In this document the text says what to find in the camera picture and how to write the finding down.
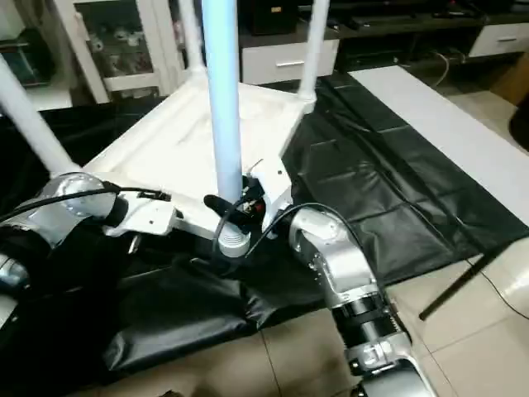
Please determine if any white plastic table top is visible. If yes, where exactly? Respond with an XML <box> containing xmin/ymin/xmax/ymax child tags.
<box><xmin>45</xmin><ymin>73</ymin><xmax>319</xmax><ymax>261</ymax></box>

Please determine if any white plastic table leg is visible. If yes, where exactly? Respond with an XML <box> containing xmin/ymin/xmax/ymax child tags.
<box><xmin>201</xmin><ymin>0</ymin><xmax>253</xmax><ymax>261</ymax></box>
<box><xmin>178</xmin><ymin>0</ymin><xmax>207</xmax><ymax>84</ymax></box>
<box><xmin>298</xmin><ymin>0</ymin><xmax>331</xmax><ymax>104</ymax></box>
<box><xmin>0</xmin><ymin>54</ymin><xmax>79</xmax><ymax>179</ymax></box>

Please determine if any black table mat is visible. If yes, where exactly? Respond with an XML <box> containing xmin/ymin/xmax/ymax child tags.
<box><xmin>0</xmin><ymin>73</ymin><xmax>529</xmax><ymax>381</ymax></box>

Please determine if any white drawer unit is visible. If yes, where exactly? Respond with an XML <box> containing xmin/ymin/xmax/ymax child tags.
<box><xmin>240</xmin><ymin>37</ymin><xmax>340</xmax><ymax>86</ymax></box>

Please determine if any white glass door cabinet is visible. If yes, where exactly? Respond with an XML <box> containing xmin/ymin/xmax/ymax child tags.
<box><xmin>50</xmin><ymin>0</ymin><xmax>207</xmax><ymax>104</ymax></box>

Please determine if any black speaker box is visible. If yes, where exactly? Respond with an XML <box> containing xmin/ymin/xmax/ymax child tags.
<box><xmin>248</xmin><ymin>0</ymin><xmax>298</xmax><ymax>36</ymax></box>

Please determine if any white flat board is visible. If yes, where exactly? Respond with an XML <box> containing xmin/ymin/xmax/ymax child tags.
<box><xmin>347</xmin><ymin>65</ymin><xmax>529</xmax><ymax>228</ymax></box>

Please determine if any dark TV stand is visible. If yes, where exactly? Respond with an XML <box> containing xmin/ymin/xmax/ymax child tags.
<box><xmin>331</xmin><ymin>0</ymin><xmax>529</xmax><ymax>71</ymax></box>

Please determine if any black metal table leg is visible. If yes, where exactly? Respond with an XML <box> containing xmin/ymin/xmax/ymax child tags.
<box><xmin>417</xmin><ymin>256</ymin><xmax>488</xmax><ymax>322</ymax></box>

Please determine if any black rounded object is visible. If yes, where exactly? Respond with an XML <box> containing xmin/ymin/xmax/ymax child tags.
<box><xmin>508</xmin><ymin>95</ymin><xmax>529</xmax><ymax>154</ymax></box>

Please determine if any small white side cabinet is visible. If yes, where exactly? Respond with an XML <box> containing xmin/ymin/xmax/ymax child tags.
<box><xmin>467</xmin><ymin>21</ymin><xmax>529</xmax><ymax>59</ymax></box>

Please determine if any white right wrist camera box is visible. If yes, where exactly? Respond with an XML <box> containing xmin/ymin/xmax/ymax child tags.
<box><xmin>244</xmin><ymin>161</ymin><xmax>294</xmax><ymax>220</ymax></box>

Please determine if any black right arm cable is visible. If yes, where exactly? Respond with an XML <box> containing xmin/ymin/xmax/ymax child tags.
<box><xmin>212</xmin><ymin>194</ymin><xmax>389</xmax><ymax>265</ymax></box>

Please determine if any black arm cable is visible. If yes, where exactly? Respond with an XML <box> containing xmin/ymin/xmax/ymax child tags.
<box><xmin>212</xmin><ymin>194</ymin><xmax>389</xmax><ymax>265</ymax></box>
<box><xmin>0</xmin><ymin>189</ymin><xmax>170</xmax><ymax>224</ymax></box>

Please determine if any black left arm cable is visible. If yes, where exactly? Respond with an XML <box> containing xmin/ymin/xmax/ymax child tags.
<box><xmin>0</xmin><ymin>189</ymin><xmax>170</xmax><ymax>224</ymax></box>

